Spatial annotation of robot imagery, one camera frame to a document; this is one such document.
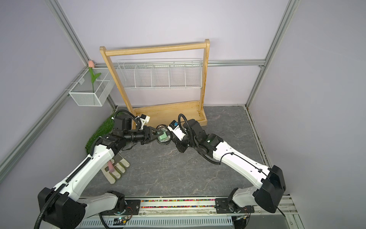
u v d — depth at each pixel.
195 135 0.55
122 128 0.58
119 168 0.87
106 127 1.03
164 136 0.72
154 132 0.70
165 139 0.73
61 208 0.37
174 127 0.62
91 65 0.89
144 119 0.70
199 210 0.74
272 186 0.39
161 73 1.05
